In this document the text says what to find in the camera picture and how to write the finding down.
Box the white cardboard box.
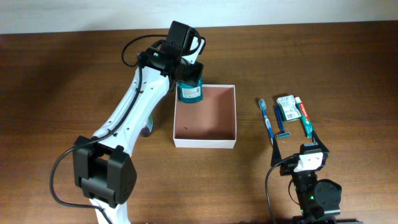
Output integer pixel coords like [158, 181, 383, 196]
[173, 85, 237, 149]

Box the blue disposable razor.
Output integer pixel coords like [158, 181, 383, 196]
[274, 106, 290, 139]

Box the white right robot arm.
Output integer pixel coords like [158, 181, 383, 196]
[265, 131, 342, 223]

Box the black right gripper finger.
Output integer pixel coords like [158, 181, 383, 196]
[271, 138, 282, 167]
[312, 130, 329, 153]

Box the teal mouthwash bottle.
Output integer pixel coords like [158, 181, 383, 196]
[178, 77, 203, 103]

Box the blue white toothbrush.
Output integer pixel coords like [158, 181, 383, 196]
[259, 99, 274, 145]

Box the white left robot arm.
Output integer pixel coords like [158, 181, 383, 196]
[73, 21, 205, 223]

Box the green red toothpaste tube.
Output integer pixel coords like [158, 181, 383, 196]
[294, 96, 314, 139]

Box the clear purple liquid bottle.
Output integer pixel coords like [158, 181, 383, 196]
[140, 114, 154, 138]

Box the white green soap packet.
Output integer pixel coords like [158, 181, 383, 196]
[277, 95, 302, 122]

